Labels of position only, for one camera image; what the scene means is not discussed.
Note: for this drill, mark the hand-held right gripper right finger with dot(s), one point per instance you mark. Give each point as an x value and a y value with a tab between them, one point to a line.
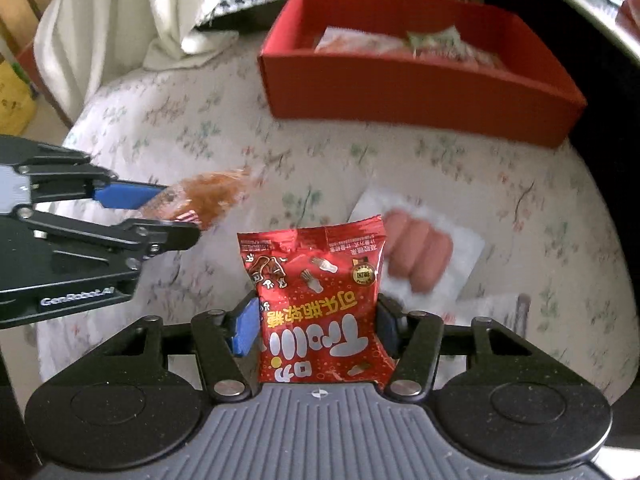
386	327

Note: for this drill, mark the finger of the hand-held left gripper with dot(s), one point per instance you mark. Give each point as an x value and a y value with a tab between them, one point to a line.
165	236
127	195

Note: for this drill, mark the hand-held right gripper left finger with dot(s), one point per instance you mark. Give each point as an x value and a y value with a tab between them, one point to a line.
245	329

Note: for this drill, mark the orange clear snack packet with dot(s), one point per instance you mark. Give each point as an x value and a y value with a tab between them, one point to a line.
210	195

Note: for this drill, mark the red gummy candy packet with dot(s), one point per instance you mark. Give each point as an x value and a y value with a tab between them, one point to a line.
320	310

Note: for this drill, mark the red cardboard box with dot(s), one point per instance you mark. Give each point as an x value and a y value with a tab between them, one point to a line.
415	100

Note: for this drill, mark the white and red snack packet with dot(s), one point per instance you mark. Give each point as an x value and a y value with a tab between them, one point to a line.
350	40

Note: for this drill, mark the green bamboo shoot packet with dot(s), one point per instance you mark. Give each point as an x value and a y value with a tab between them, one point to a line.
435	37

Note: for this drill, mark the white sausage packet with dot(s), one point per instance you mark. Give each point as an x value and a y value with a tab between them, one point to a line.
430	250

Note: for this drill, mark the floral sheet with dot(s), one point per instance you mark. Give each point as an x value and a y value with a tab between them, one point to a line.
200	125

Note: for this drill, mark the small white snack packet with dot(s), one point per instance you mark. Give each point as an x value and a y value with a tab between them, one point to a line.
495	307

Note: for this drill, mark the yellow bag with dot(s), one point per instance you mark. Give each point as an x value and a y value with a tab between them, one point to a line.
15	100

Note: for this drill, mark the white towel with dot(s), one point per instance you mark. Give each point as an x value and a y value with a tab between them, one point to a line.
110	25

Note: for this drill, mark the wooden chair frame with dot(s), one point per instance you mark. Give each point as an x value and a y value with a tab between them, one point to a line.
30	5

